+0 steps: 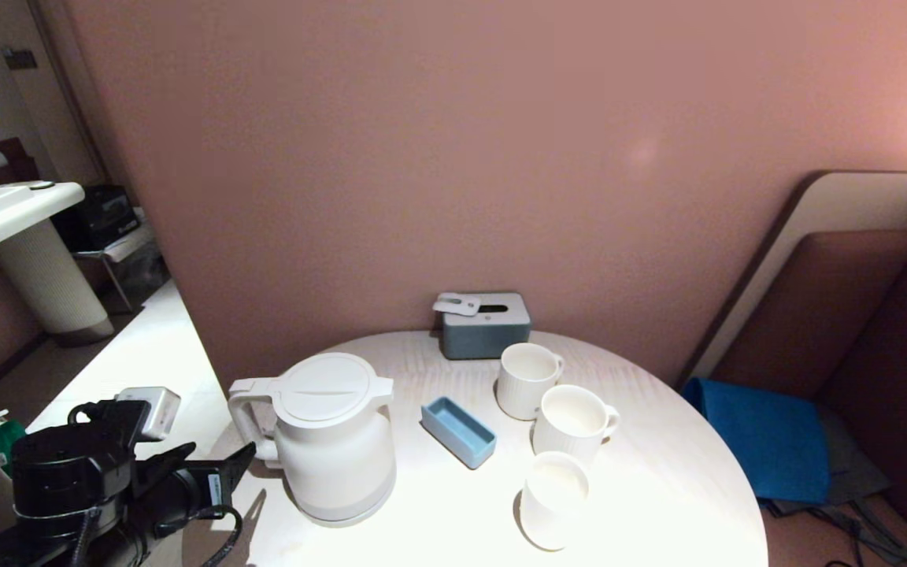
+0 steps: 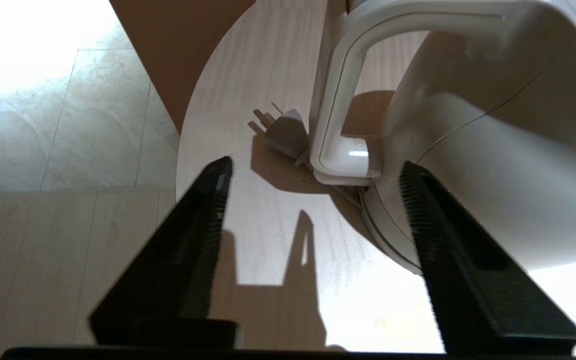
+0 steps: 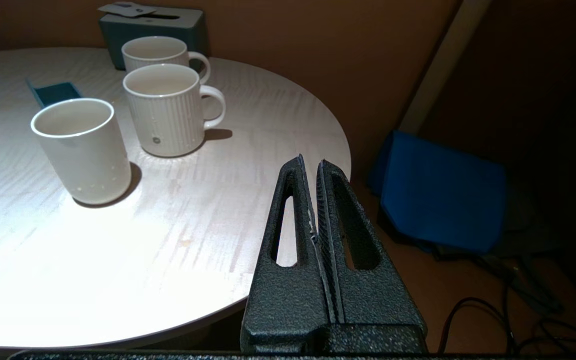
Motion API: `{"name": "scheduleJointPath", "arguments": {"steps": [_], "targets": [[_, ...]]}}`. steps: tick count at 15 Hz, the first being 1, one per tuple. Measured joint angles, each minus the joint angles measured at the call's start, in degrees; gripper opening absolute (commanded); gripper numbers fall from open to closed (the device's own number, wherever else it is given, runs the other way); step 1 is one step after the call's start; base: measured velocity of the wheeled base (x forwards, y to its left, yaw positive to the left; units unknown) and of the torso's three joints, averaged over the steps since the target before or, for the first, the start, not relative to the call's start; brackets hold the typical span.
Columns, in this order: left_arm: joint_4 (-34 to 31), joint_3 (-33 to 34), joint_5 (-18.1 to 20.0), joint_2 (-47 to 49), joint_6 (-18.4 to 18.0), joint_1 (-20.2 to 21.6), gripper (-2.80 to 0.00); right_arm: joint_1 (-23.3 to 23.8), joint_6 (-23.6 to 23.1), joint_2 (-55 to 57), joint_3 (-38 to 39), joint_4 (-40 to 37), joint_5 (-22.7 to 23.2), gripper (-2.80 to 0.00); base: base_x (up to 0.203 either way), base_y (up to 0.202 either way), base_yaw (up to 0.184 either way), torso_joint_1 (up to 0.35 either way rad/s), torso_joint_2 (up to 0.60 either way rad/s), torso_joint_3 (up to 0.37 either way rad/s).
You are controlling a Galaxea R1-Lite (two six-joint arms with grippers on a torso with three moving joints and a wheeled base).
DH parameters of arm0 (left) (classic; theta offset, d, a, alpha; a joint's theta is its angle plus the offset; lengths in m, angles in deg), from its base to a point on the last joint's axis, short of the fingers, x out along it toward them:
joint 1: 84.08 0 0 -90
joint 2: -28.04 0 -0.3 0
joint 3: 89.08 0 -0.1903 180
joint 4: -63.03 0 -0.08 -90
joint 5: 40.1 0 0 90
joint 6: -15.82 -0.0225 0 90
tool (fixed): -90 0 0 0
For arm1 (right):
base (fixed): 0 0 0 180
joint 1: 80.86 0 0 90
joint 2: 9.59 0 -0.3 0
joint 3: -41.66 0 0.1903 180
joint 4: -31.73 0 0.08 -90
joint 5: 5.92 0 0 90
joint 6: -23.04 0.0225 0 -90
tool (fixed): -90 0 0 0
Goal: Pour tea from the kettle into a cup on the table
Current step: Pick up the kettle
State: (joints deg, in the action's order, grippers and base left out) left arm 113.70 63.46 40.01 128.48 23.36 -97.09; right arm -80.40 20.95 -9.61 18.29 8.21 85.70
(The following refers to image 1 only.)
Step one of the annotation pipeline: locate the white electric kettle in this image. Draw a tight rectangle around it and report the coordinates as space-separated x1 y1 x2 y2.
228 352 398 527

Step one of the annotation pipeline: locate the metal stool with white top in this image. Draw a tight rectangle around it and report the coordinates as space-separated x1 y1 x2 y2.
72 224 171 316

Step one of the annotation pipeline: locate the small blue rectangular tray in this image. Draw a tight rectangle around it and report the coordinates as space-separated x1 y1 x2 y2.
420 396 497 470

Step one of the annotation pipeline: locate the black box appliance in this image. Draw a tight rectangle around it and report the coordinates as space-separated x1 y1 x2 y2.
56 185 142 253

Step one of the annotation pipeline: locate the grey-blue tissue box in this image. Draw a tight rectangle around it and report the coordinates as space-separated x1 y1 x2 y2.
438 293 532 361

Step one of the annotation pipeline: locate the white ribbed ceramic mug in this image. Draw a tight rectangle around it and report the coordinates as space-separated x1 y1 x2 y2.
518 451 590 551
496 343 565 421
532 384 621 465

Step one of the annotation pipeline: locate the brown wooden holder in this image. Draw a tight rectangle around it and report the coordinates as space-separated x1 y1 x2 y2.
0 139 42 187

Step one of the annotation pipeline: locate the blue cloth bag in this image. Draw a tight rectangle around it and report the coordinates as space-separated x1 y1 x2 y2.
682 378 831 505

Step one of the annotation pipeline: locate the brown upholstered bench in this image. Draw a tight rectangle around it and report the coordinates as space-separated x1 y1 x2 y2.
709 230 907 567

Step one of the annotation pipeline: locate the beige backrest panel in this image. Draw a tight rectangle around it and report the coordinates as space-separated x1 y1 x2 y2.
678 170 907 387

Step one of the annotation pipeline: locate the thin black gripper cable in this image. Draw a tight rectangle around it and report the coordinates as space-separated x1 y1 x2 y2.
178 504 244 567

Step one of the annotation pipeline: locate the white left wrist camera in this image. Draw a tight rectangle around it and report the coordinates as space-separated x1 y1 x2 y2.
117 386 183 440

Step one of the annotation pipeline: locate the grey bag with straps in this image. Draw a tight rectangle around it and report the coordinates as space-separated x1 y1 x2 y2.
761 406 907 564

